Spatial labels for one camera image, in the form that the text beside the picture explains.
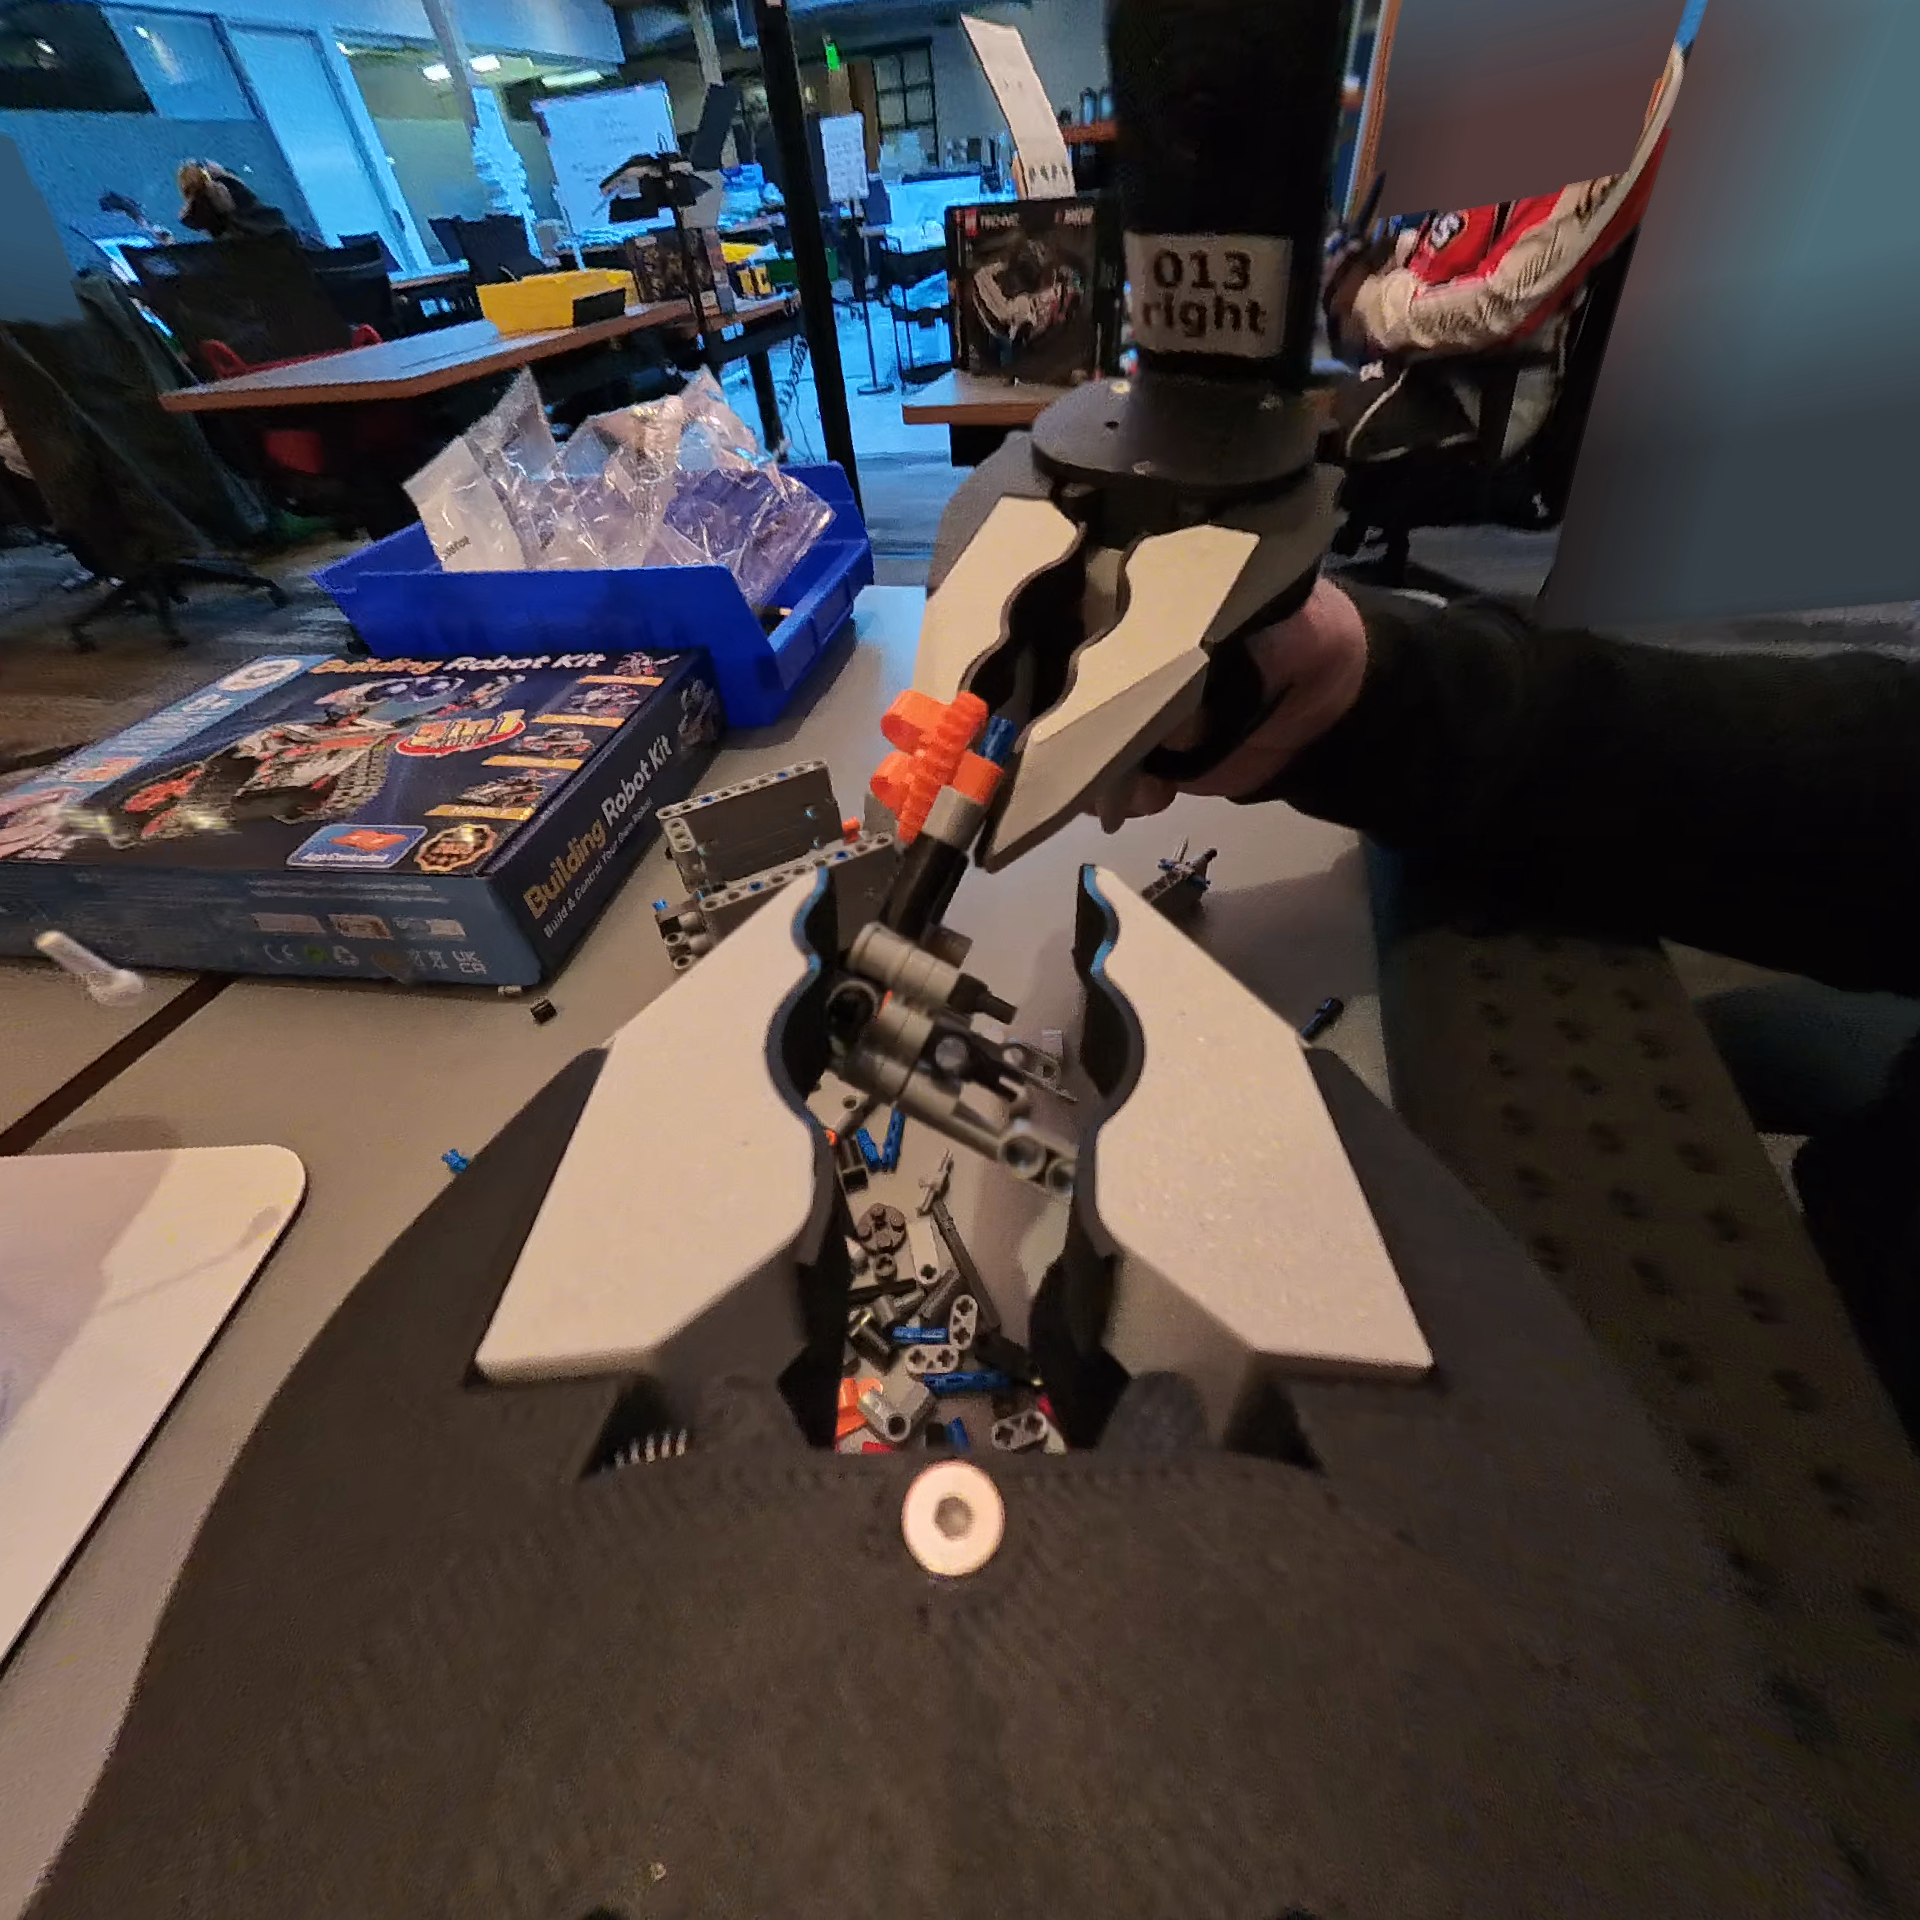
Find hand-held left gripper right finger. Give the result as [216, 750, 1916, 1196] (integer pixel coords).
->
[1052, 864, 1435, 1412]

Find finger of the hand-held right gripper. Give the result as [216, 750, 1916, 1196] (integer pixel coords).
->
[977, 519, 1268, 878]
[909, 488, 1087, 728]

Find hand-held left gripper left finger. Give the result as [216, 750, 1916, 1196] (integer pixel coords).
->
[475, 864, 851, 1396]

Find grey and orange toy assembly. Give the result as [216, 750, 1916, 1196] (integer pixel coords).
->
[815, 686, 1087, 1193]

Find person's right forearm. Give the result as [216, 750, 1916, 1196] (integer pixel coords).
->
[1321, 584, 1920, 1008]

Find person's right hand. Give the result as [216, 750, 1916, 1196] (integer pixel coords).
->
[1149, 581, 1375, 811]

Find black product box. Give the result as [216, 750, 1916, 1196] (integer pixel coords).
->
[945, 197, 1117, 387]

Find pile of small building parts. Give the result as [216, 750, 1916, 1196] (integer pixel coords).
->
[785, 1094, 1087, 1463]

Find black studded panel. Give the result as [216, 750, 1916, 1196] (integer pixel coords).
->
[1375, 917, 1920, 1800]

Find blue plastic bin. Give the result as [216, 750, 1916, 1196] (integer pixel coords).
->
[316, 459, 878, 736]

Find clear plastic bags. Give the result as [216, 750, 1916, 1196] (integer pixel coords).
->
[406, 368, 836, 577]

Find black pole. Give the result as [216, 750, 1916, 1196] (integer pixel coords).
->
[752, 0, 863, 495]

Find blue robot kit box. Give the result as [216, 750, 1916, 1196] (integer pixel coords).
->
[0, 646, 728, 992]

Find yellow bin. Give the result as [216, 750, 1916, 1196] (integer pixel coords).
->
[480, 271, 638, 331]

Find white book stand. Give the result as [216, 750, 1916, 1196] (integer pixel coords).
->
[0, 1140, 309, 1657]

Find long wooden table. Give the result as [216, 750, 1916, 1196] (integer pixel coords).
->
[167, 294, 807, 423]

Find white board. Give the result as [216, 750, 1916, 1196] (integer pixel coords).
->
[534, 84, 686, 227]

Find white plastic pin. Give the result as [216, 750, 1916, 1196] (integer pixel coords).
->
[32, 929, 147, 999]

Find black office chair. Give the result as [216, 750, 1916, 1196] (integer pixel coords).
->
[0, 239, 288, 646]

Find grey perforated frame piece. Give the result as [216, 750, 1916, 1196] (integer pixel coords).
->
[655, 757, 851, 968]

